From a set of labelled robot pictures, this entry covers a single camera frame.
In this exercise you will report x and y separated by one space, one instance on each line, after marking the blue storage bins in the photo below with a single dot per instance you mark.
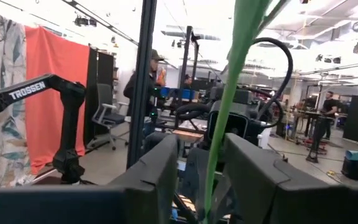
185 93

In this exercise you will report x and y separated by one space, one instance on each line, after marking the black rig post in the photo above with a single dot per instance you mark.
143 77

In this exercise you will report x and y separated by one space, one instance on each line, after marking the black spotlight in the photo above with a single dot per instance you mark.
84 21

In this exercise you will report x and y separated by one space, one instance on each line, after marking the person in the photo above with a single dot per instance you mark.
187 82
329 107
132 90

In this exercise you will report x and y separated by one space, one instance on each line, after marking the dark artificial tulip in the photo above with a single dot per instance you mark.
228 93

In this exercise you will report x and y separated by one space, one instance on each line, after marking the leaf patterned cloth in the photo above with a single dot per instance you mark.
2 149

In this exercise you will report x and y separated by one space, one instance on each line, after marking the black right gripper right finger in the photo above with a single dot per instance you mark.
253 180

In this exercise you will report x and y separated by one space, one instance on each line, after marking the black cabinet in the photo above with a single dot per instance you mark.
356 118

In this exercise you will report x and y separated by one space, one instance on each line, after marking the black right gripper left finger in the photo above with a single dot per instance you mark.
154 186

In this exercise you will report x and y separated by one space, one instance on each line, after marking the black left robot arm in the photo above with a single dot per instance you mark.
26 90

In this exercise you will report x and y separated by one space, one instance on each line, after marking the plain orange cloth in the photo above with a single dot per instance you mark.
54 93

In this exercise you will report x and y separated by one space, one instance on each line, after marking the grey office chair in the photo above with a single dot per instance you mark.
106 115

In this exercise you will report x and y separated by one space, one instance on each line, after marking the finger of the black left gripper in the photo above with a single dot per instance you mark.
197 174

